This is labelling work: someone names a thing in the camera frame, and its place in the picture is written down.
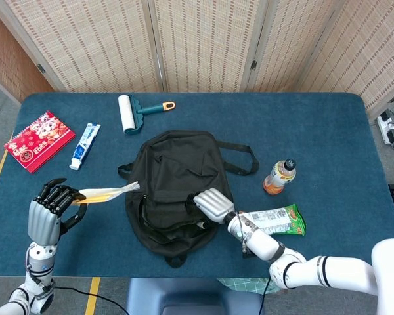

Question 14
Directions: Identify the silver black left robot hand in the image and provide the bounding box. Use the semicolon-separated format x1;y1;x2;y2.
27;177;88;247

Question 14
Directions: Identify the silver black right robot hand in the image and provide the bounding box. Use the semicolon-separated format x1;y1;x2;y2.
185;187;235;230

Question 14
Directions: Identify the black fabric backpack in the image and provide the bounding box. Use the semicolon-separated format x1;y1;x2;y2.
117;129;260;269

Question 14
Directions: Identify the yellow white booklet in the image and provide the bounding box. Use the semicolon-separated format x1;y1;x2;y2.
72;180;141;205

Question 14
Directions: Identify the green white snack packet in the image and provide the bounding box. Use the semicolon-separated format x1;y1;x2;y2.
238;203;307;237

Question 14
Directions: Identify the orange drink bottle black cap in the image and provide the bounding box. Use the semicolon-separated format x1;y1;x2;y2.
263;158;297;196

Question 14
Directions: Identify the red spiral desk calendar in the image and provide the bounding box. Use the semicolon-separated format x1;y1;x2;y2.
3;110;77;174

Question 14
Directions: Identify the green checked cloth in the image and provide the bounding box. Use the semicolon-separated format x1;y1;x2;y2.
216;278;273;295

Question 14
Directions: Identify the blue white toothpaste tube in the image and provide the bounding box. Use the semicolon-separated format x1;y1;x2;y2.
68;123;102;171

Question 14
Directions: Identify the dark blue chair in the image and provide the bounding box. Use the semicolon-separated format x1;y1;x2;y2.
127;277;265;315

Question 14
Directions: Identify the blue table cloth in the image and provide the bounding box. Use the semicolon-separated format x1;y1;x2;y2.
0;92;394;280

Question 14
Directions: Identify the teal lint roller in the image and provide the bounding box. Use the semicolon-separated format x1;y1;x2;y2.
118;94;177;136

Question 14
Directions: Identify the woven folding screen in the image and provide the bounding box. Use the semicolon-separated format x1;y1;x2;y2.
0;0;394;111

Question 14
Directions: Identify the white power strip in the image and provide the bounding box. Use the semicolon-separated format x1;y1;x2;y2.
376;110;394;146

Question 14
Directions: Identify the black floor cable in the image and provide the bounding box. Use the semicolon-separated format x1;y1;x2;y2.
52;285;131;315

